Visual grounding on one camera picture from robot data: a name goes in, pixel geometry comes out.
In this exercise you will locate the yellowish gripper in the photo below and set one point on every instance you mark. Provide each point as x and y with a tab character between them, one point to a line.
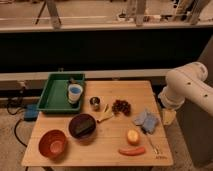
168	116

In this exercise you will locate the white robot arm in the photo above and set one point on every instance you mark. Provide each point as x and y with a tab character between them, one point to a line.
186	82

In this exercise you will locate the small dark object in tray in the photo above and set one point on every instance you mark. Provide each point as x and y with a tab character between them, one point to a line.
72	81

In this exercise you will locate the green plastic tray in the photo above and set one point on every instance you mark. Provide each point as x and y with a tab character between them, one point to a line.
54	97

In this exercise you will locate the metal fork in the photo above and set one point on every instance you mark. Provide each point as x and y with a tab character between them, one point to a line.
155	149

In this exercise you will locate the yellow apple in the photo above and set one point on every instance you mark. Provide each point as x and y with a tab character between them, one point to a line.
133	137

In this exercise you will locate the orange carrot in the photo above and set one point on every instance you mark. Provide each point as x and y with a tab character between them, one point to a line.
132	152

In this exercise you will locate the bunch of dark grapes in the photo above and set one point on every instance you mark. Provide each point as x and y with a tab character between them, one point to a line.
121	106

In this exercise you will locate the wooden spoon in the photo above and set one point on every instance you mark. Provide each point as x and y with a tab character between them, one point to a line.
106	114

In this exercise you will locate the small metal cup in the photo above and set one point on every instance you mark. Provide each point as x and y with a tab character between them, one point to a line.
95	103

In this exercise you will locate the dark purple bowl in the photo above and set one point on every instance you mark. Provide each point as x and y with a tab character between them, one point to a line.
78	119

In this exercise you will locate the dark item in bowl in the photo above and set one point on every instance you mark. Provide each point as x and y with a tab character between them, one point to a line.
84	127

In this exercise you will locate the white cup blue inside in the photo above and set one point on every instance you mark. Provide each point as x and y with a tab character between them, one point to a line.
74	93

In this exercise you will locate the orange bowl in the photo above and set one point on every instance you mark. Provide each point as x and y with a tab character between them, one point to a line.
52	144

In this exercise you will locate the blue power box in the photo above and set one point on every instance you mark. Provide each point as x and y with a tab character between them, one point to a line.
31	112

